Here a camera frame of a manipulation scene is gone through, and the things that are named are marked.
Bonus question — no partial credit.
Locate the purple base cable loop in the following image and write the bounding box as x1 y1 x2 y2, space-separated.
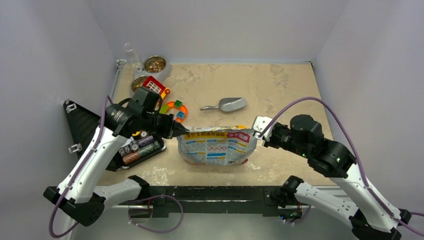
127 194 184 234

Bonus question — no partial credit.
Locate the red toy block frame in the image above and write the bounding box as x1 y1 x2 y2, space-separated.
141 76 171 99

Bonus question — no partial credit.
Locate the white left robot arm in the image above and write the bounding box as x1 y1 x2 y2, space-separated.
43 87 189 227

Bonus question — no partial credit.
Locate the silver metal scoop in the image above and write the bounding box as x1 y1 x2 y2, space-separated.
199 97 247 113

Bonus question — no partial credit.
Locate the colourful pet food bag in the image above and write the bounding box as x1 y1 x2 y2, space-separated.
176 125 258 166

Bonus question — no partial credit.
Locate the black poker chip case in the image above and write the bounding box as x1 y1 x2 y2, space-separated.
63 100 167 172

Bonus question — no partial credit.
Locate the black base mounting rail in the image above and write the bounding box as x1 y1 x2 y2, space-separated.
116 185 314 219

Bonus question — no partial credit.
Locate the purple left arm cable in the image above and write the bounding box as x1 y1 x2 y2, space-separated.
48 95 114 239

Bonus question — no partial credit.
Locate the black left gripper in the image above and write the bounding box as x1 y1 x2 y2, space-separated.
139 111 188 139

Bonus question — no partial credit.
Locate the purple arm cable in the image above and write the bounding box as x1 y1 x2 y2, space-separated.
48 95 114 239
256 96 424 237

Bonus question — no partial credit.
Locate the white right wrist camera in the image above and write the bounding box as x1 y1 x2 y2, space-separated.
252 115 276 146

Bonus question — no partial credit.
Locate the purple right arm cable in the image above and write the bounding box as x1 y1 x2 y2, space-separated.
256 96 424 237

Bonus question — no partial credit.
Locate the aluminium frame rail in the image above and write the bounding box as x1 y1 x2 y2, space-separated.
68 185 120 210

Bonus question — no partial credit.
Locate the clear water bottle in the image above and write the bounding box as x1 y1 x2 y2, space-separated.
124 42 143 73

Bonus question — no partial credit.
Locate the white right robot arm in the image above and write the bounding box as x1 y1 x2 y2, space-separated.
253 114 412 240

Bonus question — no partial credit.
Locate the grey double pet bowl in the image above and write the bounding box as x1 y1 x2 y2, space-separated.
130 55 172 95

